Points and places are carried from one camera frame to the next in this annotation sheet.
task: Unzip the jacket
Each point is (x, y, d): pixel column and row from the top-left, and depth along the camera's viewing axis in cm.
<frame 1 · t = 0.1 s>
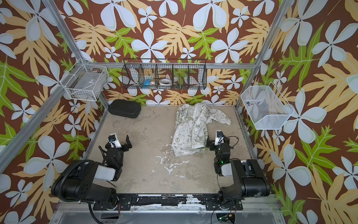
left hand: (119, 136, 88), fingers open
right hand: (215, 135, 90), fingers open
white green printed jacket: (190, 133, 98), point 5 cm above the table
black zippered case: (125, 108, 114), point 4 cm above the table

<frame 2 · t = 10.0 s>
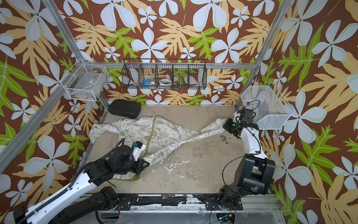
left hand: (150, 162, 72), fingers closed
right hand: (223, 124, 88), fingers closed
white green printed jacket: (140, 139, 95), point 5 cm above the table
the other named things where they were.

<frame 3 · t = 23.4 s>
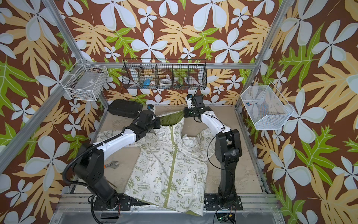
left hand: (159, 117, 90), fingers closed
right hand: (184, 110, 96), fingers closed
white green printed jacket: (170, 170, 87), on the table
the other named things where they were.

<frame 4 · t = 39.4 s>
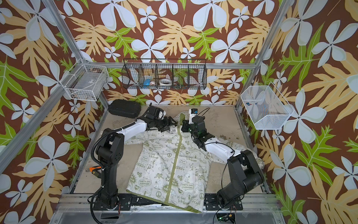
left hand: (175, 123, 94), fingers open
right hand: (181, 119, 87), fingers closed
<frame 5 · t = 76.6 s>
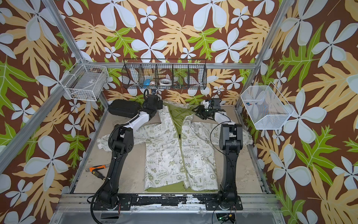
left hand: (155, 98, 106), fingers open
right hand: (192, 110, 103), fingers open
white green printed jacket: (179, 150, 95), on the table
the other named things where they were.

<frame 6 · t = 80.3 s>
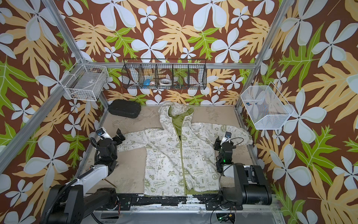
left hand: (112, 131, 85), fingers open
right hand: (222, 137, 90), fingers open
